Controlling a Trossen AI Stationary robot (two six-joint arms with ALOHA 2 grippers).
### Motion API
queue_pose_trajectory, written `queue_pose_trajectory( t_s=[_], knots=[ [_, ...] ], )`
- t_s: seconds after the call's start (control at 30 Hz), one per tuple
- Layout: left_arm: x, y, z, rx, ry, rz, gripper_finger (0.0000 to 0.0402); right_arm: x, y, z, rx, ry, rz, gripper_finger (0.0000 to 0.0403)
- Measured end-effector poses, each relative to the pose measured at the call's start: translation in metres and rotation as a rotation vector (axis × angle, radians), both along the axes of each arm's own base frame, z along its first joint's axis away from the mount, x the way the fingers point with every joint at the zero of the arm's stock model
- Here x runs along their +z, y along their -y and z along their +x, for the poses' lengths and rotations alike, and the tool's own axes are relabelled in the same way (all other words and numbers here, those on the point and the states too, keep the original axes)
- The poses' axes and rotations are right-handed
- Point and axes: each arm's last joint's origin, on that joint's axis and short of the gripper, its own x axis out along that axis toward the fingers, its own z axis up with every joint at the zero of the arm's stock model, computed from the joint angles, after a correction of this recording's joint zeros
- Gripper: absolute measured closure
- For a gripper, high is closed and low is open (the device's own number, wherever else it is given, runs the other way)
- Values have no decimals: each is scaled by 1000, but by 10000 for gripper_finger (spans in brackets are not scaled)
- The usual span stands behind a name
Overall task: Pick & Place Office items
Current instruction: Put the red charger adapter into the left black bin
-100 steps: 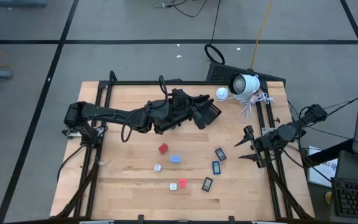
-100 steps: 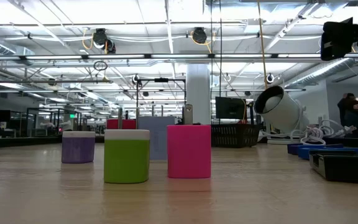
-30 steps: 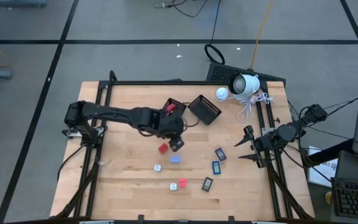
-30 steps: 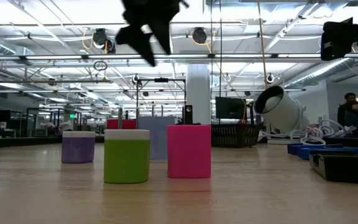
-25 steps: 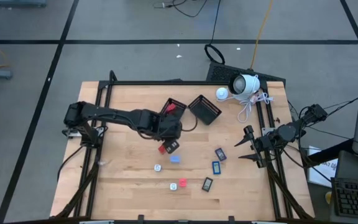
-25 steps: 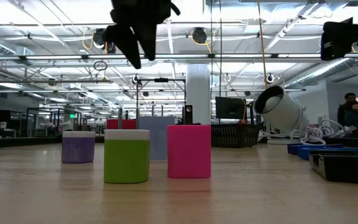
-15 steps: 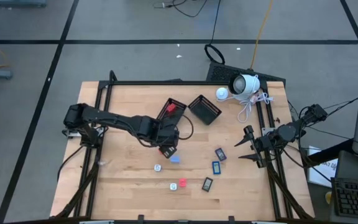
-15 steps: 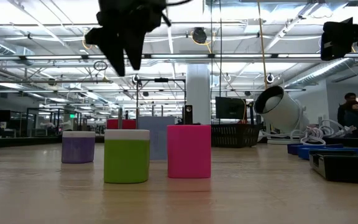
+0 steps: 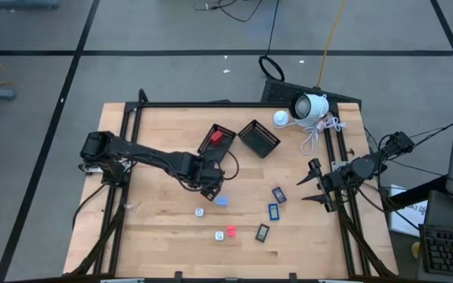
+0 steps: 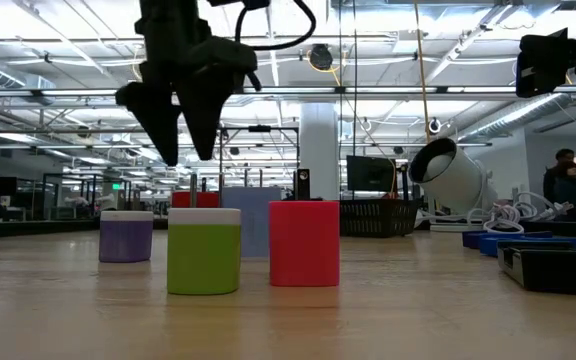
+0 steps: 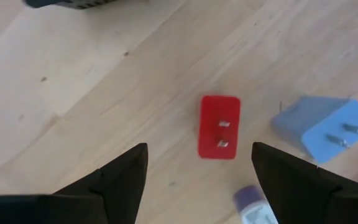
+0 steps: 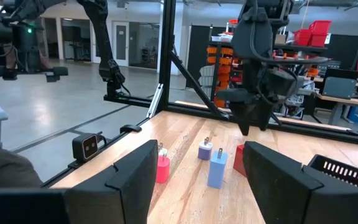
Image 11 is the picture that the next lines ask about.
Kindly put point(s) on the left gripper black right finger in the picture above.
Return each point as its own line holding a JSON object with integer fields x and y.
{"x": 287, "y": 186}

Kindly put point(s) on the black mesh basket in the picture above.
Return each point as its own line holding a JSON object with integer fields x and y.
{"x": 70, "y": 3}

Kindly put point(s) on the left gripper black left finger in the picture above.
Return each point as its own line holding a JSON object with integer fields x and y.
{"x": 126, "y": 180}

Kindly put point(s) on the red wall charger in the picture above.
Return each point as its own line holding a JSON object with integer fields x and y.
{"x": 210, "y": 130}

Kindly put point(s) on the light blue wall charger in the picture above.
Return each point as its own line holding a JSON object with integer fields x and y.
{"x": 322, "y": 130}

